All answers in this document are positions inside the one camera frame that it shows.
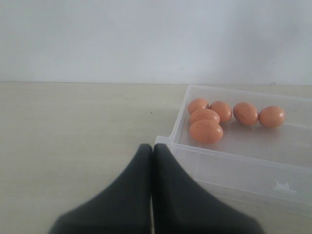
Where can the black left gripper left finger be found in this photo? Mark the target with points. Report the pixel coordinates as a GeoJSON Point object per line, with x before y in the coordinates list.
{"type": "Point", "coordinates": [122, 208]}

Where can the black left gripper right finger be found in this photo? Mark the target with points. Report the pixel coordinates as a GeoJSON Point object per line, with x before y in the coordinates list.
{"type": "Point", "coordinates": [181, 206]}

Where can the brown egg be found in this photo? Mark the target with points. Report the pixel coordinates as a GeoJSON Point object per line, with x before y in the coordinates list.
{"type": "Point", "coordinates": [272, 116]}
{"type": "Point", "coordinates": [223, 110]}
{"type": "Point", "coordinates": [197, 104]}
{"type": "Point", "coordinates": [206, 131]}
{"type": "Point", "coordinates": [245, 113]}
{"type": "Point", "coordinates": [204, 114]}

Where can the clear plastic drawer bin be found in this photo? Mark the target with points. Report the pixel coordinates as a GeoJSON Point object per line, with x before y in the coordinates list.
{"type": "Point", "coordinates": [252, 164]}

